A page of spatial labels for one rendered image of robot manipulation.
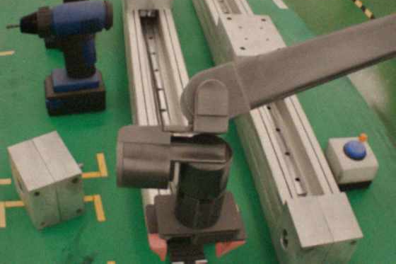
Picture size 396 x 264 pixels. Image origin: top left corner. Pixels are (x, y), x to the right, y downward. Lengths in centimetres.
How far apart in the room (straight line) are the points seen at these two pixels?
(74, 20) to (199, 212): 42
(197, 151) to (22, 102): 54
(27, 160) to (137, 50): 36
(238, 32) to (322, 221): 46
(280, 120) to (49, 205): 45
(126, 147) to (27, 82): 55
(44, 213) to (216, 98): 34
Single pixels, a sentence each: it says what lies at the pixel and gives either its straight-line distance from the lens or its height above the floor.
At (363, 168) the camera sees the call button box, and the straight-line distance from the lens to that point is 89.
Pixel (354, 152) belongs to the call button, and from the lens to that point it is 89.
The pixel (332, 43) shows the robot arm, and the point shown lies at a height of 112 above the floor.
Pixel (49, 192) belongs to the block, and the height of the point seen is 86.
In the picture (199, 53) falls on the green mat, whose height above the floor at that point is 78.
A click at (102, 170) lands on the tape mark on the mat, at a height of 78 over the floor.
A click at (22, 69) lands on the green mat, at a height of 78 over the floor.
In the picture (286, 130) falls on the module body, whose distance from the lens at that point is 93.
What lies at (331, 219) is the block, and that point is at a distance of 74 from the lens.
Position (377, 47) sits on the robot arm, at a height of 112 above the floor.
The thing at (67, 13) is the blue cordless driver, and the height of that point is 99.
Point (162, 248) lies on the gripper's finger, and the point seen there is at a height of 88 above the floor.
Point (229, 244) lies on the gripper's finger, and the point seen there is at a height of 88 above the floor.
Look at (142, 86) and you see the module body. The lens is 91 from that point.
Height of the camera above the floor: 140
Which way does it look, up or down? 39 degrees down
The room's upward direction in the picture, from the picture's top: 8 degrees clockwise
